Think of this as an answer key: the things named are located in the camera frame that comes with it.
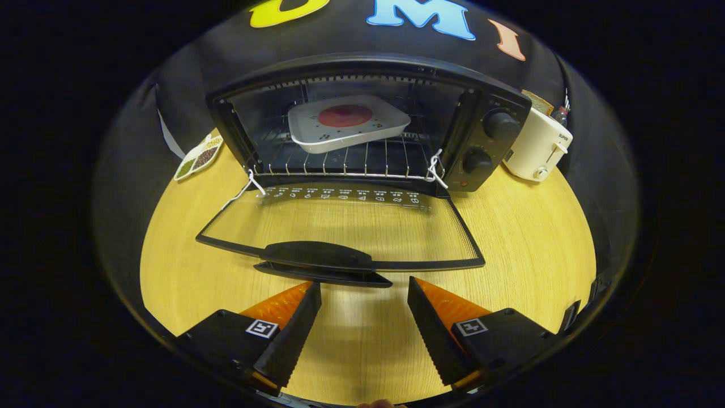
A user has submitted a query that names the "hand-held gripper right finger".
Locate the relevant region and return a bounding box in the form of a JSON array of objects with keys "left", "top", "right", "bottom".
[{"left": 407, "top": 276, "right": 558, "bottom": 394}]

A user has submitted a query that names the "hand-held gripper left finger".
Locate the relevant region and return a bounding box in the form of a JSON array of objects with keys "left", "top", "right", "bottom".
[{"left": 173, "top": 282, "right": 322, "bottom": 396}]

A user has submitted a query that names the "white square plate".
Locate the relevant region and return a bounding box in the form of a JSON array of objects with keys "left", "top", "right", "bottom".
[{"left": 288, "top": 95, "right": 412, "bottom": 155}]

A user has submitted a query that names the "black toaster oven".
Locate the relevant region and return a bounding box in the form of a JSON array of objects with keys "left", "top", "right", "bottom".
[{"left": 195, "top": 52, "right": 533, "bottom": 288}]

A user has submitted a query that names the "pink round food slice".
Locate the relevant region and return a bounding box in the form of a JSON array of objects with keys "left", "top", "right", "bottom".
[{"left": 317, "top": 104, "right": 373, "bottom": 128}]

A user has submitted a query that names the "white toaster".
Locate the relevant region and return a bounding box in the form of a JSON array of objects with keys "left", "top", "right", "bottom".
[{"left": 503, "top": 107, "right": 574, "bottom": 182}]

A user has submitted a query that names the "divided white dish of beans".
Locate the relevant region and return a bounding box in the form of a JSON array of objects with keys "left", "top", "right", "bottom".
[{"left": 173, "top": 134, "right": 224, "bottom": 182}]

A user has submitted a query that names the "clear water bottle red label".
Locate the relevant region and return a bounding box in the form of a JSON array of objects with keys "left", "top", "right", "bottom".
[{"left": 551, "top": 95, "right": 570, "bottom": 128}]

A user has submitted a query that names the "toasted bread slice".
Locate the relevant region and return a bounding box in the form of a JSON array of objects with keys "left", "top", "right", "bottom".
[{"left": 521, "top": 90, "right": 556, "bottom": 117}]

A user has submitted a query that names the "black backdrop cloth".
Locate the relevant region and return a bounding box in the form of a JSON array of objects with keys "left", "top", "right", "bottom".
[{"left": 93, "top": 0, "right": 641, "bottom": 341}]

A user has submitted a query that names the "white string tie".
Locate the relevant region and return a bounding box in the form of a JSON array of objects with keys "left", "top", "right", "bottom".
[
  {"left": 221, "top": 169, "right": 267, "bottom": 211},
  {"left": 426, "top": 148, "right": 449, "bottom": 190}
]

